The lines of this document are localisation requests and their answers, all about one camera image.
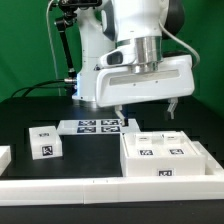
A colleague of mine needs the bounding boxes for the white front border rail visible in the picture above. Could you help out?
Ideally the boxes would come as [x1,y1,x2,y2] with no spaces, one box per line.
[0,175,224,206]

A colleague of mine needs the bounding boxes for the white flat top panel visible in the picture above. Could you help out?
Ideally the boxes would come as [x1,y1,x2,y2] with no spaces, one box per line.
[57,119,140,135]

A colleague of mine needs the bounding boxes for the white right border rail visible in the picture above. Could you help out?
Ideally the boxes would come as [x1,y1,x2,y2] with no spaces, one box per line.
[193,141,224,176]

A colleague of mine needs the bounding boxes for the black cables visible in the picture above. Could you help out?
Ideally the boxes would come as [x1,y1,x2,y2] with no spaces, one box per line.
[10,78,78,98]

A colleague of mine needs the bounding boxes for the white border rail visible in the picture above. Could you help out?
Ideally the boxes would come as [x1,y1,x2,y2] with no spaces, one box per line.
[0,175,224,206]
[193,141,224,176]

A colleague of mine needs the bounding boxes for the grey thin cable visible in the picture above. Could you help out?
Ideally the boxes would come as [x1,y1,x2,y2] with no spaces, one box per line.
[45,0,62,97]

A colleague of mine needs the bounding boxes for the white left border piece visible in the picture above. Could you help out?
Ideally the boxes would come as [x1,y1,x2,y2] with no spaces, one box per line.
[0,146,11,176]

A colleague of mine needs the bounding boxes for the small white cube block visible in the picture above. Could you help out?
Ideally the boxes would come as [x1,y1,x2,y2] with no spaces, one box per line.
[29,126,63,160]

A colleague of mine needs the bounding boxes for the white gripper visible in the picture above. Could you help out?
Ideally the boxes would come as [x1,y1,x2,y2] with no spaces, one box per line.
[95,55,195,127]

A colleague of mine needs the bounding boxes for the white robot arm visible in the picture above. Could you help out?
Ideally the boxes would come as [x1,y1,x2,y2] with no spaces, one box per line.
[58,0,194,126]

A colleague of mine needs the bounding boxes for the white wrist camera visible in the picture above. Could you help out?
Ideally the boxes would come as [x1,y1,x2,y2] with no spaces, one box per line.
[99,50,135,68]

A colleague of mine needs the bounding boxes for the white cabinet body box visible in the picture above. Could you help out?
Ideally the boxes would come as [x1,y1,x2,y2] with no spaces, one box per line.
[120,131,206,177]

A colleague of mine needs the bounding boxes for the white cabinet door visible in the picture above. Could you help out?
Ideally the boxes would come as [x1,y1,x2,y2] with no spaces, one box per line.
[162,131,197,156]
[124,132,164,157]

